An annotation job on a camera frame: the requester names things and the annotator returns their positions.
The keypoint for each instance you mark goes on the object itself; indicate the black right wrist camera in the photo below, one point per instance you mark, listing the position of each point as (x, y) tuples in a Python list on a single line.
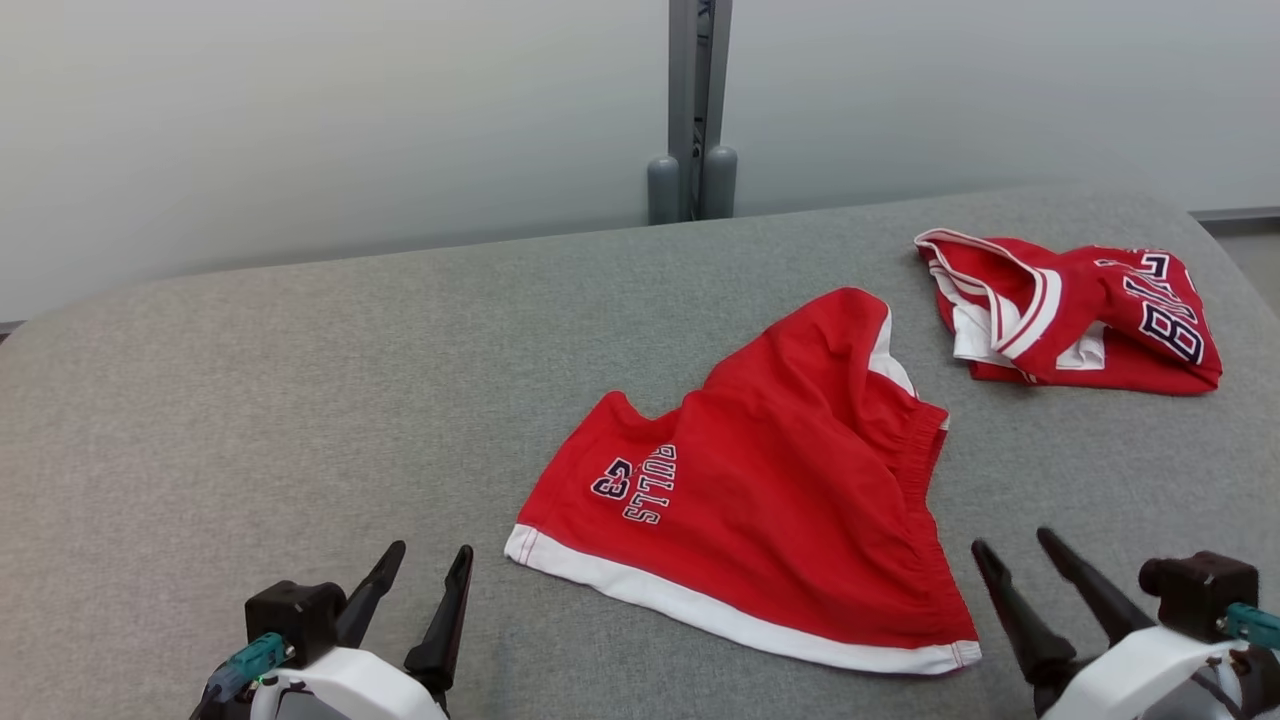
[(1200, 595)]

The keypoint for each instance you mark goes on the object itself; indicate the red Bulls shorts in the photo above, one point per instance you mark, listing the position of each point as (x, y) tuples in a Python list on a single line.
[(780, 500)]

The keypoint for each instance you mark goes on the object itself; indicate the teal camera connector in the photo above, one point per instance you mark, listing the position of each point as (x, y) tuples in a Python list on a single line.
[(1252, 625), (250, 665)]

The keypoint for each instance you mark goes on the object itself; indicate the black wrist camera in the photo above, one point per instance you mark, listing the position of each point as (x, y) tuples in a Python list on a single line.
[(1200, 595), (295, 615)]

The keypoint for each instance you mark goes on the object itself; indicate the grey cylindrical post cap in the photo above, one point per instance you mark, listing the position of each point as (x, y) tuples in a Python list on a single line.
[(719, 185), (664, 190)]

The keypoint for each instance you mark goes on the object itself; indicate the teal left camera connector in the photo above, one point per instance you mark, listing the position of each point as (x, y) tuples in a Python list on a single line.
[(250, 665)]

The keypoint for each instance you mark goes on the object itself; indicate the teal right camera connector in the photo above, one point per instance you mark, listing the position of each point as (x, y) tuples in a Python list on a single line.
[(1252, 625)]

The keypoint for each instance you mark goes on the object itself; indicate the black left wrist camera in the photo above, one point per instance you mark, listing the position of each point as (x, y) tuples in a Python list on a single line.
[(295, 615)]

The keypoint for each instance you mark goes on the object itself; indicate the grey partition post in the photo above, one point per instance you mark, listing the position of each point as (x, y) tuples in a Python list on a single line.
[(700, 70)]

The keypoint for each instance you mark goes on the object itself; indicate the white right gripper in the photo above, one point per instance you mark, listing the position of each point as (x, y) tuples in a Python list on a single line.
[(1130, 680)]

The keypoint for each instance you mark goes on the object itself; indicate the red Bulls jersey top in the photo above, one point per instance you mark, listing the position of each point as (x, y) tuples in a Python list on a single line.
[(1080, 320)]

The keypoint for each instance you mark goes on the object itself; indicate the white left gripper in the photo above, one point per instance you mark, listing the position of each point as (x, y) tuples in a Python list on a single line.
[(350, 685)]

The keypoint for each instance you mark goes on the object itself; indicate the grey partition base rail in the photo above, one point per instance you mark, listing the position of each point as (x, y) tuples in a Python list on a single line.
[(1240, 214)]

